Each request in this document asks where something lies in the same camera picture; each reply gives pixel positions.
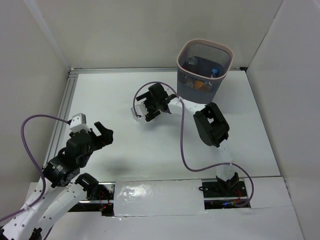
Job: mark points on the clear crushed unlabelled bottle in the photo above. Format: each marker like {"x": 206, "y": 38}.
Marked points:
{"x": 192, "y": 61}

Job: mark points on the aluminium frame rail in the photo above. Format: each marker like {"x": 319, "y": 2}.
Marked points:
{"x": 64, "y": 110}

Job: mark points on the white taped cover sheet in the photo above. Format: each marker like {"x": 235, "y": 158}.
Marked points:
{"x": 158, "y": 198}

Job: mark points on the small orange juice bottle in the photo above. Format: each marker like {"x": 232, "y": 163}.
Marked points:
{"x": 198, "y": 85}

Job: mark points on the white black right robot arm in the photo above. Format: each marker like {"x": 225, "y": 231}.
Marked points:
{"x": 211, "y": 125}

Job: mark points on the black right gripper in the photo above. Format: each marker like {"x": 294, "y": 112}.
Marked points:
{"x": 151, "y": 114}

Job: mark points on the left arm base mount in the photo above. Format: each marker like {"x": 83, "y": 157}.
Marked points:
{"x": 102, "y": 202}

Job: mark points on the grey mesh waste bin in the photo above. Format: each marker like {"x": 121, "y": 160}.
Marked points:
{"x": 211, "y": 55}

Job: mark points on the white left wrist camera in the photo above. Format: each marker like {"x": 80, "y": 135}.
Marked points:
{"x": 78, "y": 122}

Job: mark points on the clear bottle blue Aqua label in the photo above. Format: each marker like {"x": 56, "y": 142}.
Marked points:
{"x": 134, "y": 116}

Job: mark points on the clear bottle blue cap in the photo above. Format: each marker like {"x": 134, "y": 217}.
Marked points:
{"x": 215, "y": 73}

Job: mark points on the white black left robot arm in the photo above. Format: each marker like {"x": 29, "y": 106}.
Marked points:
{"x": 63, "y": 186}

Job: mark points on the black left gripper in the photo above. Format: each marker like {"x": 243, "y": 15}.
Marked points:
{"x": 96, "y": 139}

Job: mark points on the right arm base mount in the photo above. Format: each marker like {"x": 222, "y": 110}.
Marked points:
{"x": 214, "y": 198}

